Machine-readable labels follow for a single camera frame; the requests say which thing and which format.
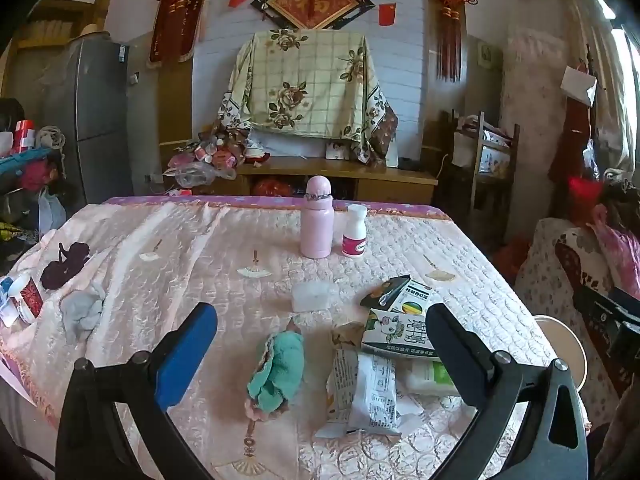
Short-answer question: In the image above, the white green milk carton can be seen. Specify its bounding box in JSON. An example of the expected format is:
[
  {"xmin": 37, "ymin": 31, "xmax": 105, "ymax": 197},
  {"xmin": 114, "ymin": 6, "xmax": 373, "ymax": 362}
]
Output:
[{"xmin": 360, "ymin": 307, "xmax": 441, "ymax": 361}]

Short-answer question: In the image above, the beige curtain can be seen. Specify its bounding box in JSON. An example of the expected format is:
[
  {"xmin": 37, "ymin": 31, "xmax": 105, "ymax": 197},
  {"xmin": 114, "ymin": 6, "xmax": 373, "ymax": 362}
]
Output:
[{"xmin": 565, "ymin": 0, "xmax": 636, "ymax": 171}]

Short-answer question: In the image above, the dark snack packet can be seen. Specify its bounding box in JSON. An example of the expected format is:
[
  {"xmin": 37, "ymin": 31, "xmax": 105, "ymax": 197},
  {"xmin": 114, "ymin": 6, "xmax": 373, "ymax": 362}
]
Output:
[{"xmin": 360, "ymin": 275, "xmax": 412, "ymax": 309}]

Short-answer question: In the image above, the orange red floor bag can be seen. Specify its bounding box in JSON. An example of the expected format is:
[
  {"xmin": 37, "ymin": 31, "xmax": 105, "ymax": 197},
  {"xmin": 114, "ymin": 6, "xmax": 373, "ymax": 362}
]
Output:
[{"xmin": 495, "ymin": 237, "xmax": 531, "ymax": 281}]

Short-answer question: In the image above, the grey refrigerator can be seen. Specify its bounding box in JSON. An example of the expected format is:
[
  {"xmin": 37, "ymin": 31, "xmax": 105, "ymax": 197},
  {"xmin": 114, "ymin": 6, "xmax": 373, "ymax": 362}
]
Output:
[{"xmin": 42, "ymin": 35, "xmax": 133, "ymax": 206}]

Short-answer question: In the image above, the red bag under cabinet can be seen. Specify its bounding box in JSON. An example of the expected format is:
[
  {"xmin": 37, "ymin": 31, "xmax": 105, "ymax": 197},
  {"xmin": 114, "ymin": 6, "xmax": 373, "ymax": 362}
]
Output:
[{"xmin": 252, "ymin": 178, "xmax": 291, "ymax": 197}]

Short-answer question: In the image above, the pile of small packets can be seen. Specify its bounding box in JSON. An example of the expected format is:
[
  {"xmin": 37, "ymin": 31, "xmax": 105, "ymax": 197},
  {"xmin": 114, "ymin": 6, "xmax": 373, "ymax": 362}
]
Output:
[{"xmin": 167, "ymin": 130, "xmax": 271, "ymax": 188}]

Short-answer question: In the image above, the dark maroon cloth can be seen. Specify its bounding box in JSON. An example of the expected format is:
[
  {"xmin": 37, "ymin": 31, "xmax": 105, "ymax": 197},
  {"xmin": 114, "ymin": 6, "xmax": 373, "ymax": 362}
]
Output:
[{"xmin": 40, "ymin": 242, "xmax": 91, "ymax": 291}]

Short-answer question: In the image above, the pink quilted tablecloth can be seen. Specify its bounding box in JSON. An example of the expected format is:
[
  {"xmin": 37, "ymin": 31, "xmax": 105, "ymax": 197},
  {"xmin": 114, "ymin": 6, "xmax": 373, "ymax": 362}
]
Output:
[{"xmin": 0, "ymin": 195, "xmax": 591, "ymax": 480}]

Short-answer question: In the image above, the floral sofa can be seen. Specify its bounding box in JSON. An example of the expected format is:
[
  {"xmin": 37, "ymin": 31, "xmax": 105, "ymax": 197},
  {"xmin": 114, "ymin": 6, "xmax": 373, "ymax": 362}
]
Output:
[{"xmin": 515, "ymin": 217, "xmax": 640, "ymax": 411}]

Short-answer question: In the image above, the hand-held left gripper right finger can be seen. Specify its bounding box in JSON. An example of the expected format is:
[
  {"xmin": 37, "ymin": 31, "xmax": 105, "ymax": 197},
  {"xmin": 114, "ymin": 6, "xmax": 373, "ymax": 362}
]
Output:
[{"xmin": 424, "ymin": 303, "xmax": 590, "ymax": 480}]

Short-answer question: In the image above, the white pill bottle pink label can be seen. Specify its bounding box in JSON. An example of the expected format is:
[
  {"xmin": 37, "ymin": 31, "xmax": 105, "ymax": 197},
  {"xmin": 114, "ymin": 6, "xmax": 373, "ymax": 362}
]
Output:
[{"xmin": 342, "ymin": 204, "xmax": 368, "ymax": 258}]

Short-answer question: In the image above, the red cream patterned blanket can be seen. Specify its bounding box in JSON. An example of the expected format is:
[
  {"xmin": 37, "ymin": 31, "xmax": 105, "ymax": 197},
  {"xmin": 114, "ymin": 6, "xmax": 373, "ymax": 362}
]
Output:
[{"xmin": 555, "ymin": 240, "xmax": 616, "ymax": 311}]

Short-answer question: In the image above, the teal cloth with pink trim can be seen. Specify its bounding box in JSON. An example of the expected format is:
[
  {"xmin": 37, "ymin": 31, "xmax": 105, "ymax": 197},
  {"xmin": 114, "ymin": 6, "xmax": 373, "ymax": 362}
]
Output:
[{"xmin": 246, "ymin": 317, "xmax": 306, "ymax": 418}]

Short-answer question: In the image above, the green white medicine box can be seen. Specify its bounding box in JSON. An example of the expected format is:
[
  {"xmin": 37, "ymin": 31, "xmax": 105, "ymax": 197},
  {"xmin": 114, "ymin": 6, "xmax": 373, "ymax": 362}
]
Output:
[{"xmin": 387, "ymin": 284, "xmax": 436, "ymax": 317}]

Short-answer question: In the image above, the white paper bag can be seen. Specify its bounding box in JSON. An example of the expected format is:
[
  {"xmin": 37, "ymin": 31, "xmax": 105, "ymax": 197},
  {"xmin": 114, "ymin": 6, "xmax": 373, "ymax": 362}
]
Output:
[{"xmin": 560, "ymin": 65, "xmax": 598, "ymax": 106}]

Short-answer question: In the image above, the red white cup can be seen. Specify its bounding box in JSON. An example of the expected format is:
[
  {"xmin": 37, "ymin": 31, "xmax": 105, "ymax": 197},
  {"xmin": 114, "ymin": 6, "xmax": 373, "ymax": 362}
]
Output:
[{"xmin": 10, "ymin": 271, "xmax": 43, "ymax": 323}]

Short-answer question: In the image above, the red hanging banner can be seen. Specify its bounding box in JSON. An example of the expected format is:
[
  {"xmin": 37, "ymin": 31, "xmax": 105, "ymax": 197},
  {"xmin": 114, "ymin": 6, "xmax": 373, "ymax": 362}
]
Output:
[{"xmin": 146, "ymin": 0, "xmax": 218, "ymax": 66}]

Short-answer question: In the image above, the floral checked cloth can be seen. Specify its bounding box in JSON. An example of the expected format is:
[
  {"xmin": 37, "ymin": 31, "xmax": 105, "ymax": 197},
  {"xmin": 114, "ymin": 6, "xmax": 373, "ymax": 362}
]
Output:
[{"xmin": 215, "ymin": 29, "xmax": 398, "ymax": 166}]

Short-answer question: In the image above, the clear plastic piece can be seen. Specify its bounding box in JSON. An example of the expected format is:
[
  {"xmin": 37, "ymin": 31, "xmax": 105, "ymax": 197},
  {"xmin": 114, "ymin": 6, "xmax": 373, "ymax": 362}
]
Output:
[{"xmin": 291, "ymin": 282, "xmax": 335, "ymax": 312}]

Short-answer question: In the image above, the brown paper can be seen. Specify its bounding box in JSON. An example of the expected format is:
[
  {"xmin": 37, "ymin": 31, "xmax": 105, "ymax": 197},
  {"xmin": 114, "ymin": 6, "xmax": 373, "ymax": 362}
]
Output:
[{"xmin": 331, "ymin": 321, "xmax": 366, "ymax": 351}]

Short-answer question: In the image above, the bright red bag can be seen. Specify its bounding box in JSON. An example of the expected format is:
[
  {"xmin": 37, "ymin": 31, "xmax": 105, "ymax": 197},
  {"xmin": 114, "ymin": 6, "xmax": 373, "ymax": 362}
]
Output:
[{"xmin": 567, "ymin": 175, "xmax": 606, "ymax": 221}]

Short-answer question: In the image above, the grey cloth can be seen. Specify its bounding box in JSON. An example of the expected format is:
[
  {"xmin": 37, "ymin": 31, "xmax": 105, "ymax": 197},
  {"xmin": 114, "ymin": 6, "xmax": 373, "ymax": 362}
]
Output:
[{"xmin": 60, "ymin": 285, "xmax": 106, "ymax": 343}]

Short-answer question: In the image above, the plastic snack wrapper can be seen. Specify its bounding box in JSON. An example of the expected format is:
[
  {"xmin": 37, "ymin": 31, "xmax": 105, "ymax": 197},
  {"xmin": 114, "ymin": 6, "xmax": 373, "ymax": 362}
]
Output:
[{"xmin": 315, "ymin": 347, "xmax": 403, "ymax": 438}]

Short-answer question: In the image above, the pink floral blanket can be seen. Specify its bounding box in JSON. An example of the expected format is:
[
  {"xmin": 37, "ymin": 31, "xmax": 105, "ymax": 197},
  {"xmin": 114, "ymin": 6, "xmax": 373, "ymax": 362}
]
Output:
[{"xmin": 590, "ymin": 205, "xmax": 640, "ymax": 286}]

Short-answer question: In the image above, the white plastic bag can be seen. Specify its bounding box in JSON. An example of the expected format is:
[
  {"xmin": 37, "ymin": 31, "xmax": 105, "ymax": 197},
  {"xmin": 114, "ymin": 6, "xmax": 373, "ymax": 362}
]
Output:
[{"xmin": 39, "ymin": 187, "xmax": 67, "ymax": 233}]

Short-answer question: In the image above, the wooden cabinet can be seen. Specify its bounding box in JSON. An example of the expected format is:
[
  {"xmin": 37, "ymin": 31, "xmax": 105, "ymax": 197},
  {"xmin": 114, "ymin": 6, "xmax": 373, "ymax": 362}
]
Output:
[{"xmin": 160, "ymin": 155, "xmax": 438, "ymax": 206}]

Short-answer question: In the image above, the white green soft packet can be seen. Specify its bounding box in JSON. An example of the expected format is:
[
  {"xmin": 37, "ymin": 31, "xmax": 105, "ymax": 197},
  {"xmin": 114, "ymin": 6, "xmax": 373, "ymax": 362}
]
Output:
[{"xmin": 405, "ymin": 360, "xmax": 458, "ymax": 396}]

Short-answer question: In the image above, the floral covered mattress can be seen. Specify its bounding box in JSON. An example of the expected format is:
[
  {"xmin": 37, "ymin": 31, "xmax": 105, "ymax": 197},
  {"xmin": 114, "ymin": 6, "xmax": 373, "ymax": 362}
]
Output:
[{"xmin": 502, "ymin": 30, "xmax": 596, "ymax": 231}]

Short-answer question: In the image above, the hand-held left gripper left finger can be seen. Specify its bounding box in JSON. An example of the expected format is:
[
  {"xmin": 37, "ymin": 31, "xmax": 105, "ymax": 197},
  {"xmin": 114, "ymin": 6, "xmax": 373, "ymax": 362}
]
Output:
[{"xmin": 56, "ymin": 301, "xmax": 218, "ymax": 480}]

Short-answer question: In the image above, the dark red coat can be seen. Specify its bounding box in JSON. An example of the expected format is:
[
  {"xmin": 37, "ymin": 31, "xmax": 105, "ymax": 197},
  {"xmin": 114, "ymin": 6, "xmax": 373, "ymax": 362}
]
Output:
[{"xmin": 547, "ymin": 105, "xmax": 596, "ymax": 186}]

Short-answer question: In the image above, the white bucket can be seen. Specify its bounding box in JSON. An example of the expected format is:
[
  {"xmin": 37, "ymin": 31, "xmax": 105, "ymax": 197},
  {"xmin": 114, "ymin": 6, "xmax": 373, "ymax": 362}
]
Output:
[{"xmin": 532, "ymin": 314, "xmax": 587, "ymax": 393}]

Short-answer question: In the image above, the wooden chair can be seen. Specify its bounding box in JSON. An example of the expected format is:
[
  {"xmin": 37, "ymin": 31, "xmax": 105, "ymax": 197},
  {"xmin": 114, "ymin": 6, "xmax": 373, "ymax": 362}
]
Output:
[{"xmin": 440, "ymin": 110, "xmax": 521, "ymax": 241}]

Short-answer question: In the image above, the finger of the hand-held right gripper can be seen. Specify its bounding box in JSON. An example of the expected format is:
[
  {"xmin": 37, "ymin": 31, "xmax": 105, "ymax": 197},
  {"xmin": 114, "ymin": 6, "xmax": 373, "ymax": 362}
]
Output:
[{"xmin": 573, "ymin": 280, "xmax": 640, "ymax": 333}]

